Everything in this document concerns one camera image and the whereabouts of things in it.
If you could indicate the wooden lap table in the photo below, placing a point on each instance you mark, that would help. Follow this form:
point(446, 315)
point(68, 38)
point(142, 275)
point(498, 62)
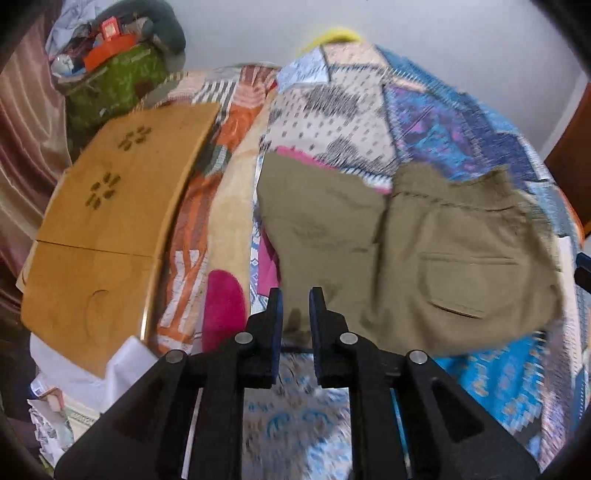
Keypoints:
point(115, 221)

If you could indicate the light blue cloth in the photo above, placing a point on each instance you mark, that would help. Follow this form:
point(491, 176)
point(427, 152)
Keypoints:
point(69, 18)

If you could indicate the blue patchwork quilt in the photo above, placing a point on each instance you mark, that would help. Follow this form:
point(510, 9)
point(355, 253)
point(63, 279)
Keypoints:
point(438, 120)

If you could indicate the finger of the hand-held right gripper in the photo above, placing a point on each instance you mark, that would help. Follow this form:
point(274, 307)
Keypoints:
point(584, 272)

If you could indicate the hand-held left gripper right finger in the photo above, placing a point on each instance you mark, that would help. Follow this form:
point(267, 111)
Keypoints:
point(315, 332)

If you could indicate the grey pillow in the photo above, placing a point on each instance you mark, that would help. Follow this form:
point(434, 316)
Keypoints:
point(168, 27)

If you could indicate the green patterned bag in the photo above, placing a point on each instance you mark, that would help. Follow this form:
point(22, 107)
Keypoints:
point(120, 78)

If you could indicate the khaki pants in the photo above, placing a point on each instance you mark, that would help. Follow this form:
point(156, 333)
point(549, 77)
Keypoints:
point(438, 258)

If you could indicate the yellow plush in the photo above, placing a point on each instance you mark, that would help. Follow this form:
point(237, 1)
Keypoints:
point(337, 36)

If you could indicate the white cloth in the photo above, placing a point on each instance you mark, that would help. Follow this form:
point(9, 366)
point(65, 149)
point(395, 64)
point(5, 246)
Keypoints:
point(124, 364)

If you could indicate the brown pink curtain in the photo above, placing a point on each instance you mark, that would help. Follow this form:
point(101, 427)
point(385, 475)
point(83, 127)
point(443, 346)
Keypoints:
point(27, 115)

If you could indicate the white printed bag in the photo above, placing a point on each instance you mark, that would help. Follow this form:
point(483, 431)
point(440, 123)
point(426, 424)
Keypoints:
point(51, 429)

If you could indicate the orange box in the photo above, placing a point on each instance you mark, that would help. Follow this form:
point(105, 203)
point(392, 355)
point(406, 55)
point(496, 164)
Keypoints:
point(104, 53)

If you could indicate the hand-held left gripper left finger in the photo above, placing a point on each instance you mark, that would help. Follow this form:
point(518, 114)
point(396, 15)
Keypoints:
point(275, 332)

